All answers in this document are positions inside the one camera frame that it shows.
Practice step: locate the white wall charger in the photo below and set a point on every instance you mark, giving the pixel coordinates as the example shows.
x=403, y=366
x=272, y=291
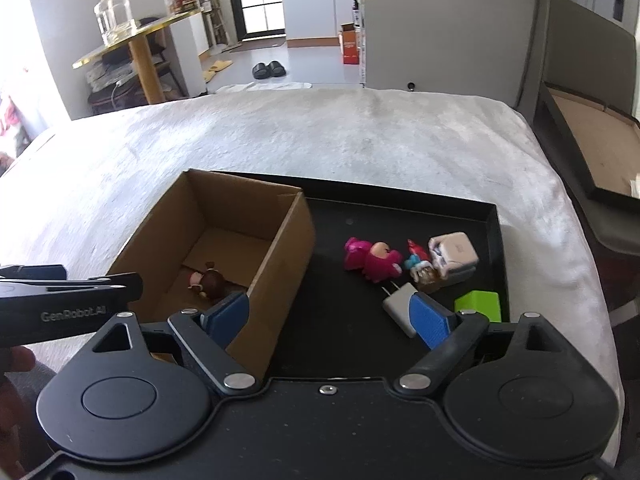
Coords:
x=400, y=310

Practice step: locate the black-framed glass door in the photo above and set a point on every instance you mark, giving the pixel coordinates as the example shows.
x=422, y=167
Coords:
x=260, y=15

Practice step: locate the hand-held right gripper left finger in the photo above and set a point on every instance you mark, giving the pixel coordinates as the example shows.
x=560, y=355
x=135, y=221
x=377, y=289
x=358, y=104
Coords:
x=227, y=317

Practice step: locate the yellow slipper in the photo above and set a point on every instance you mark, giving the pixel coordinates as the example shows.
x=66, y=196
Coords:
x=210, y=76
x=221, y=65

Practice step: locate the black-framed brown board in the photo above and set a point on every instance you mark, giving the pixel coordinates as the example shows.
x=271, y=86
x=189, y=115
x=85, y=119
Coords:
x=590, y=135

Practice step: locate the white cabinet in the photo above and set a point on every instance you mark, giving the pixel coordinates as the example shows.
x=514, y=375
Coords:
x=310, y=5

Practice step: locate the light grey cube charger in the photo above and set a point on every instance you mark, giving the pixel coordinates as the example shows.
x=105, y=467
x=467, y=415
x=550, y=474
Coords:
x=457, y=255

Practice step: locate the small red blue figurine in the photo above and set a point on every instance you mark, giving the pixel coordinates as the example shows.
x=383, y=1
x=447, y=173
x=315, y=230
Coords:
x=417, y=265

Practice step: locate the black slipper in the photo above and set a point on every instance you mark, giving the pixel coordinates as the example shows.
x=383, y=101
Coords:
x=277, y=69
x=261, y=70

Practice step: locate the white floor cloth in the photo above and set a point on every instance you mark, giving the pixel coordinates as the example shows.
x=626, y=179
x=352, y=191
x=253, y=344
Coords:
x=260, y=86

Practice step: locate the black tray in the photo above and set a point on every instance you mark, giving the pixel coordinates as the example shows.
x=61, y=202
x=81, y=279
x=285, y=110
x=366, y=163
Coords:
x=345, y=332

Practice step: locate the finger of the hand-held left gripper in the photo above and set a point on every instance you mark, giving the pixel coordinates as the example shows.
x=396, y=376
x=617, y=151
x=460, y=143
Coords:
x=127, y=285
x=35, y=272

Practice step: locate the round gold-top table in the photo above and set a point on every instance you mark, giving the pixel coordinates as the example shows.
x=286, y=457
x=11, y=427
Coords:
x=145, y=55

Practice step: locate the clear glass jar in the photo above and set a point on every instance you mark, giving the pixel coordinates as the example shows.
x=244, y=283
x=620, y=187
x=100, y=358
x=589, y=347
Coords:
x=117, y=15

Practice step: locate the pink printed cloth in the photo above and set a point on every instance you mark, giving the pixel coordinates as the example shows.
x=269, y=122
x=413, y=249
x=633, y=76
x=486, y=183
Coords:
x=9, y=120

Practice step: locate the person's left hand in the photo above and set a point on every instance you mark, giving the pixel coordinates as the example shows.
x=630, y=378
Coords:
x=15, y=360

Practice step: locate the brown-haired doll figurine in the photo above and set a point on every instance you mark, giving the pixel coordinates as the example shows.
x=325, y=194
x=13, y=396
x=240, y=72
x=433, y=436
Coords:
x=210, y=282

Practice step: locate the brown cardboard box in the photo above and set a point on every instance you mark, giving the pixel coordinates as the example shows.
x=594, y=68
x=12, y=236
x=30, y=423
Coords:
x=280, y=280

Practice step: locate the dark storage pile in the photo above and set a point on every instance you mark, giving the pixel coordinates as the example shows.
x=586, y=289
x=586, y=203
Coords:
x=110, y=92

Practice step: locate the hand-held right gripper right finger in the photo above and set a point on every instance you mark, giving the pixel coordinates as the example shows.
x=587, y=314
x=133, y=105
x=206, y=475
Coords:
x=427, y=322

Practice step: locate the green plastic cup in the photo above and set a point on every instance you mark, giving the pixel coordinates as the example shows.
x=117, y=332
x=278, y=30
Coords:
x=477, y=305

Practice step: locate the orange carton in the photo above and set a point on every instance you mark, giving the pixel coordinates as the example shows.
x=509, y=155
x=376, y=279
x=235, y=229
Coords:
x=350, y=45

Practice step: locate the pink bear figurine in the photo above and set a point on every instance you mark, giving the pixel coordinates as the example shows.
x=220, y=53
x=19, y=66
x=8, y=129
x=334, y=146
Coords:
x=377, y=260

